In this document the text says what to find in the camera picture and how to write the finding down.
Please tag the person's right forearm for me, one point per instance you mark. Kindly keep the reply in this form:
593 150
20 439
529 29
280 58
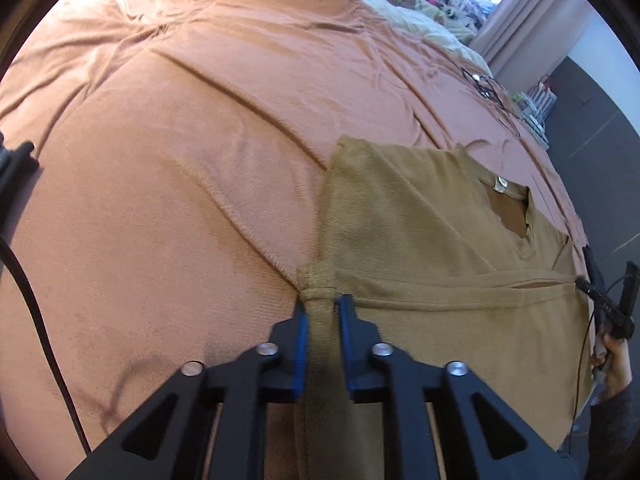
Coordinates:
617 435

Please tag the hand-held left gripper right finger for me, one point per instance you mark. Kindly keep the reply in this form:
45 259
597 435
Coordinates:
345 355

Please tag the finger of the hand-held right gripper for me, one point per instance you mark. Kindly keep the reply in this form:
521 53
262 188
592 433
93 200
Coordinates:
592 292

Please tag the brown t-shirt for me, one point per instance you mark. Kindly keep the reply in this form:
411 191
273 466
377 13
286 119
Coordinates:
425 235

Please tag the pile of colourful bedding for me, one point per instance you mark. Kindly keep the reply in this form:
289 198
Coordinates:
400 15

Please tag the white storage rack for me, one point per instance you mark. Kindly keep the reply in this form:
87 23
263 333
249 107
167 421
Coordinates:
537 105

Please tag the orange blanket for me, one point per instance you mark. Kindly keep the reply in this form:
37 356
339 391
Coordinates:
150 185

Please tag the person's right hand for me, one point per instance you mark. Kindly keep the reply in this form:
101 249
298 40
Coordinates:
615 365

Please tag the pink curtain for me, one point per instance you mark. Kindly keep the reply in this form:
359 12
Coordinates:
530 20

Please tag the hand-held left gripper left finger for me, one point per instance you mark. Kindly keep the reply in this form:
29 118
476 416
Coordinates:
302 355

